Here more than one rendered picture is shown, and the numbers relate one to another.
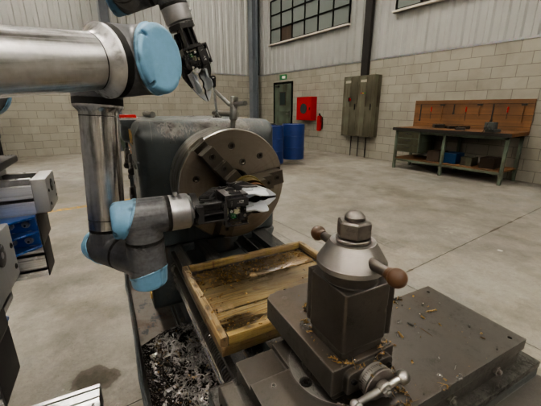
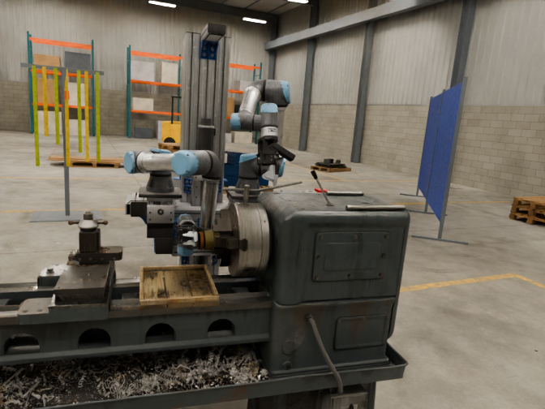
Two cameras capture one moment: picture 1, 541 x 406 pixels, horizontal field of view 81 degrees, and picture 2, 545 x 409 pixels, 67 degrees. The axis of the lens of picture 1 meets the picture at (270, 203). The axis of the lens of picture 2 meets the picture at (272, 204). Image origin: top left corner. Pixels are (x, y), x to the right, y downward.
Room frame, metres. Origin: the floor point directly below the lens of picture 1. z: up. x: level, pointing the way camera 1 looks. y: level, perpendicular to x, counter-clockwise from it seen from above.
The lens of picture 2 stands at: (1.33, -1.56, 1.60)
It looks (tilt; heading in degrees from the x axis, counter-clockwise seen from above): 12 degrees down; 100
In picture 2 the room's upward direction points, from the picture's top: 4 degrees clockwise
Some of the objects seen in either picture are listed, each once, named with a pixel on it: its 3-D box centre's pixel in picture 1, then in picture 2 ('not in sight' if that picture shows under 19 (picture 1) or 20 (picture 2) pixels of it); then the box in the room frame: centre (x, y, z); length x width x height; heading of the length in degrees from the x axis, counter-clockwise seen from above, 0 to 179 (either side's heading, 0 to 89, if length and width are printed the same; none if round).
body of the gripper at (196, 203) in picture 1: (218, 206); (186, 232); (0.67, 0.11, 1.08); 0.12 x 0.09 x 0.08; 117
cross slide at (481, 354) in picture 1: (377, 366); (86, 272); (0.36, -0.15, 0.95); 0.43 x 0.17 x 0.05; 118
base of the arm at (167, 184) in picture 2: not in sight; (160, 181); (0.33, 0.56, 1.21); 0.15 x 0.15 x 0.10
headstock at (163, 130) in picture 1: (189, 167); (326, 241); (1.27, 0.33, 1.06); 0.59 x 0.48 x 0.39; 28
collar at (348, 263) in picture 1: (352, 251); (87, 222); (0.33, -0.09, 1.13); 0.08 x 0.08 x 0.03
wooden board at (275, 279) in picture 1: (271, 283); (177, 284); (0.68, 0.00, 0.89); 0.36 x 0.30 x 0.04; 118
